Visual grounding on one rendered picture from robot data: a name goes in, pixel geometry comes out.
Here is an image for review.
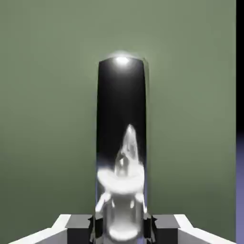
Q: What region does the shiny dark curved metal handle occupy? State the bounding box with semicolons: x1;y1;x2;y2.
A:
94;51;150;244

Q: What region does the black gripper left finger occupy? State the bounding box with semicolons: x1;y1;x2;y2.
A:
7;213;94;244

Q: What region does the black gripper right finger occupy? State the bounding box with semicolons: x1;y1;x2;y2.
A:
150;213;237;244

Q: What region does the green cabinet door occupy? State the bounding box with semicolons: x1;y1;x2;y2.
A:
0;0;237;244

